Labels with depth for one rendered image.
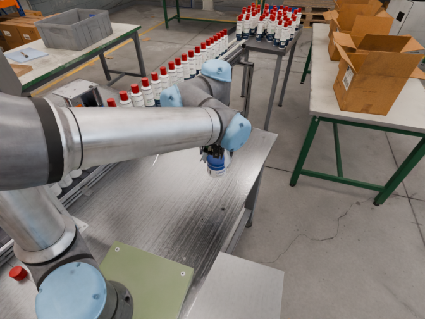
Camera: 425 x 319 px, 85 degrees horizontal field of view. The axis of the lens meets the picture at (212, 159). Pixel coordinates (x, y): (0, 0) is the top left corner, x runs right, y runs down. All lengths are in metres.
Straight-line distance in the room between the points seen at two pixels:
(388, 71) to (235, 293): 1.38
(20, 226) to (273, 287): 0.65
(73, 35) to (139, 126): 2.39
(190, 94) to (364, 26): 1.98
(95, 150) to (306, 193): 1.97
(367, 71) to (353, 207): 1.10
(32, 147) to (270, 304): 0.70
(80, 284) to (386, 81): 1.65
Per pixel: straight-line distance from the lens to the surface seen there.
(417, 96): 2.20
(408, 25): 5.48
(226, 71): 0.59
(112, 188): 1.05
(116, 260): 0.83
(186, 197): 0.95
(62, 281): 0.60
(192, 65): 1.56
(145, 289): 0.78
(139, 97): 1.19
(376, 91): 1.71
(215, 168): 0.80
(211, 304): 0.78
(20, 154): 0.27
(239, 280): 0.80
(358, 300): 1.86
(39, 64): 2.58
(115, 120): 0.32
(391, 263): 2.09
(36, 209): 0.52
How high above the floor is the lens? 1.58
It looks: 44 degrees down
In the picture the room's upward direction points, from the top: straight up
